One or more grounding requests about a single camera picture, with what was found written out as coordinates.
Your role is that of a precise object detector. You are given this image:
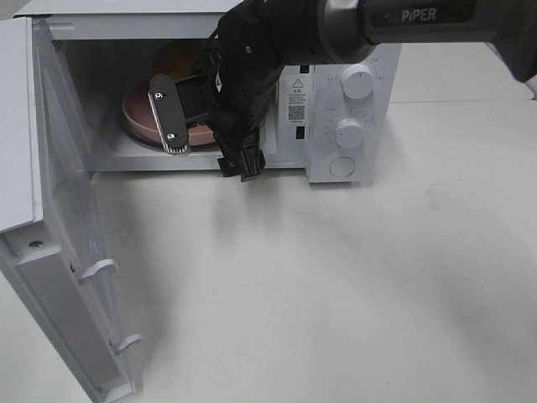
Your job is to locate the white microwave door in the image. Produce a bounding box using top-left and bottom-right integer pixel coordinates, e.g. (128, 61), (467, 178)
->
(1, 17), (139, 402)

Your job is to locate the upper white power knob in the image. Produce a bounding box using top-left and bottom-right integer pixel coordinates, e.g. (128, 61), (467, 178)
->
(341, 62), (375, 100)

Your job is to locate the round white door button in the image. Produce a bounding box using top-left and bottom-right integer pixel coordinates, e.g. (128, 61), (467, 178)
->
(330, 157), (356, 177)

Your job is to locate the pink round plate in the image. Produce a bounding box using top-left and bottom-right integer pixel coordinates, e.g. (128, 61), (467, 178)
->
(122, 81), (215, 149)

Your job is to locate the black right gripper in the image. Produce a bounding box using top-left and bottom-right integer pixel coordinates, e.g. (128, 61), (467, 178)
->
(175, 39), (266, 182)

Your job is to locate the white timer knob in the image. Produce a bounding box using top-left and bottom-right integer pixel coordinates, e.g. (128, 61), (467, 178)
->
(333, 118), (364, 149)

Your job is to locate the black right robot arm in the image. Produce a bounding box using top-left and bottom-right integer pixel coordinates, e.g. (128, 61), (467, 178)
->
(201, 0), (536, 181)

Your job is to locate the burger with lettuce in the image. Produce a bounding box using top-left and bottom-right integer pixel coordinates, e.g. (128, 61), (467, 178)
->
(148, 39), (205, 81)

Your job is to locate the white microwave oven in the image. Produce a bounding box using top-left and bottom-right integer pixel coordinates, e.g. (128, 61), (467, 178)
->
(1, 1), (400, 183)

